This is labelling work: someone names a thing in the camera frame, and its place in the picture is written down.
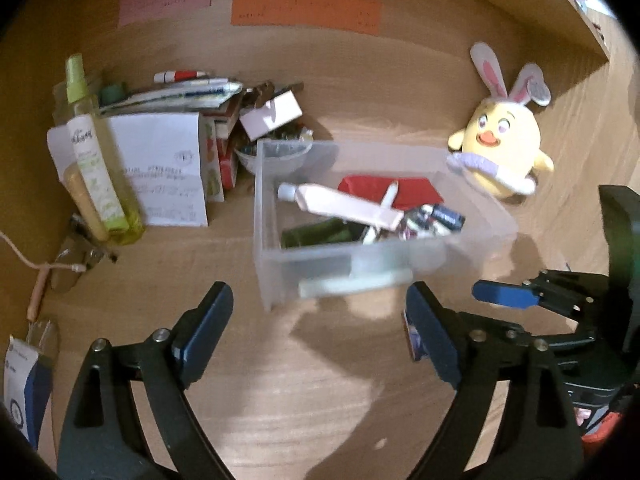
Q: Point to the dark green pump bottle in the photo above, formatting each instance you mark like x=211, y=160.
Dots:
x=332, y=231

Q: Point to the white paper booklet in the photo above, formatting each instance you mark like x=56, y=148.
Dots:
x=161, y=156

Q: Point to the red white marker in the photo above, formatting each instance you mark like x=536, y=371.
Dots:
x=171, y=76

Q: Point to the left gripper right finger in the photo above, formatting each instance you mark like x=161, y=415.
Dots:
x=510, y=417

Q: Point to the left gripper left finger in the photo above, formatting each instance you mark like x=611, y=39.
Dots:
x=103, y=437

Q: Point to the stack of books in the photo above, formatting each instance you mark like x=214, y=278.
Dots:
x=218, y=102

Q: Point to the pale green tube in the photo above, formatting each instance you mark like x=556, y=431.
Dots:
x=352, y=284

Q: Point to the small white box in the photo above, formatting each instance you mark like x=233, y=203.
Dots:
x=276, y=113

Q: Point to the blue lip balm tube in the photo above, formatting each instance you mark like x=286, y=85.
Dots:
x=434, y=219

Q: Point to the yellow-green spray bottle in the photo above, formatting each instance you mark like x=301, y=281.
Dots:
x=102, y=194

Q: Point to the yellow chick plush toy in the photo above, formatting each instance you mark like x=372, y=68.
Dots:
x=500, y=145

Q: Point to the white cream tube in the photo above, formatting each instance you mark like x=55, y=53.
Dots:
x=327, y=202

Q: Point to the glass bowl of trinkets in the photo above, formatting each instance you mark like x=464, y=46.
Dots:
x=288, y=146

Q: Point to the clear plastic storage bin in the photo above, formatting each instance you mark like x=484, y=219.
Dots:
x=487, y=230

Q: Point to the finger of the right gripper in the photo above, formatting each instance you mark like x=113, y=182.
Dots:
x=477, y=329
x=506, y=295

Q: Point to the red paper envelope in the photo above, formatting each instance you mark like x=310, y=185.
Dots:
x=412, y=192

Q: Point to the white blue card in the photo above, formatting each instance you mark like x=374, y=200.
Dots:
x=27, y=385

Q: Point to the orange paper note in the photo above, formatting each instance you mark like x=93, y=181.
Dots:
x=362, y=16

